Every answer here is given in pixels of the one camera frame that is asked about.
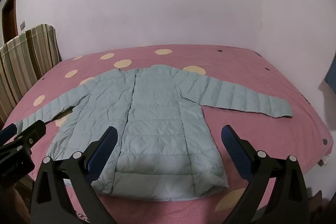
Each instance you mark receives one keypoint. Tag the pink polka-dot bed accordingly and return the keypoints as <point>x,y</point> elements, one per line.
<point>236,71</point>

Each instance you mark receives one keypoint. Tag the person's left forearm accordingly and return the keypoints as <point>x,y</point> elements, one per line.
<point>15,200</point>

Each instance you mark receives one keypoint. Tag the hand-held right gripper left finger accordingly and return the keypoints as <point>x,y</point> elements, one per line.
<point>103,149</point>

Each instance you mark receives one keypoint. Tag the light blue puffer jacket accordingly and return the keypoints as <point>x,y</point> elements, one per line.
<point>155,119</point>

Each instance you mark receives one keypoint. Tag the blue cloth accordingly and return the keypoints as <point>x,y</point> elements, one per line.
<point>331,74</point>

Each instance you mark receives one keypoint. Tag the brown wooden door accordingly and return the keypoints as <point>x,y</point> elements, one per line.
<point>9,19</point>

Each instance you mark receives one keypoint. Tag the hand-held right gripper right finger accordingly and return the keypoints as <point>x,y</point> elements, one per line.
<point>234,149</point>

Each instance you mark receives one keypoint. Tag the striped padded headboard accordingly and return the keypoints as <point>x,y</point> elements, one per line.
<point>26,56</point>

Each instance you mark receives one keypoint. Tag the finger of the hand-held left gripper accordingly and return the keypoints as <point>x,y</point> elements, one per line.
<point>8,132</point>
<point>31,132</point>

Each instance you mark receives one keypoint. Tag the small white object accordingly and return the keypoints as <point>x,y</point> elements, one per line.
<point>324,160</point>

